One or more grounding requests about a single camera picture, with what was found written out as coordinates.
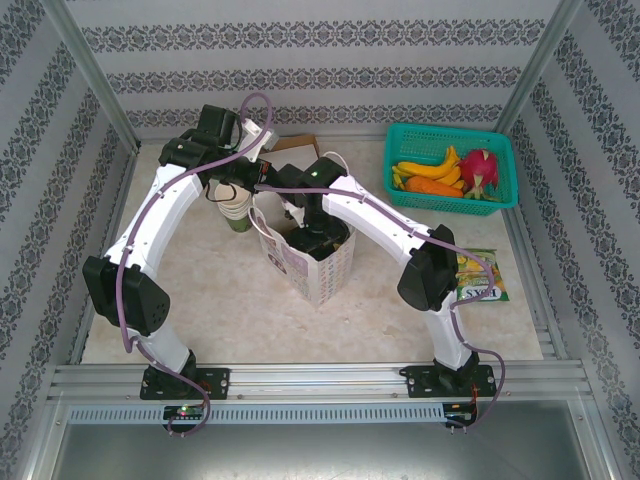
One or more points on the stack of paper cups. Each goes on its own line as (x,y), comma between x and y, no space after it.
(235,210)

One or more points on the white printed paper bag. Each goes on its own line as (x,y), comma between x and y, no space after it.
(330,275)

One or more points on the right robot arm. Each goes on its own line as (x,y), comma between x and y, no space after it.
(370,210)

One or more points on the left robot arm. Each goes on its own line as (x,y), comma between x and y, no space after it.
(165,215)

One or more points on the brown cardboard napkin box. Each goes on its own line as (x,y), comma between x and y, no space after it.
(295,145)

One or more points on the orange carrot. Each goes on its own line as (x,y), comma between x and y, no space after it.
(430,186)

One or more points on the teal plastic basket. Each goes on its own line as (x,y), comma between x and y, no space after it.
(425,137)

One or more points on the yellow banana bunch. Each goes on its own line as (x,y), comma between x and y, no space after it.
(435,170)

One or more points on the pink dragon fruit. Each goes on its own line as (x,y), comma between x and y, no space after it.
(479,167)

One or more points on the green yellow candy bag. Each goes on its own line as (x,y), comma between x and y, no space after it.
(482,280)

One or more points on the small left circuit board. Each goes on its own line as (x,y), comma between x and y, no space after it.
(182,411)

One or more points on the small circuit board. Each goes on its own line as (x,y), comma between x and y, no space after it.
(460,414)
(182,411)

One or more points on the grey metal panel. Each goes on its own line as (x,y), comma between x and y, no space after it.
(320,455)

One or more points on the small right circuit board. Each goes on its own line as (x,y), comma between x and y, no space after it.
(460,414)

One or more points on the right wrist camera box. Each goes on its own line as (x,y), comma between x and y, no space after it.
(292,210)

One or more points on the aluminium frame post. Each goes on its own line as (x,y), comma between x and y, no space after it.
(542,60)
(85,50)

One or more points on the aluminium mounting rail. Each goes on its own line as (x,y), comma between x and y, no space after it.
(320,382)

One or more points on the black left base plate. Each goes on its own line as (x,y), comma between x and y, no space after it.
(217,382)

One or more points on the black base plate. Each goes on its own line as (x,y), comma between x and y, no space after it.
(217,382)
(420,382)

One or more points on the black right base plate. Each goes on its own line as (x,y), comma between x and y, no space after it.
(420,382)

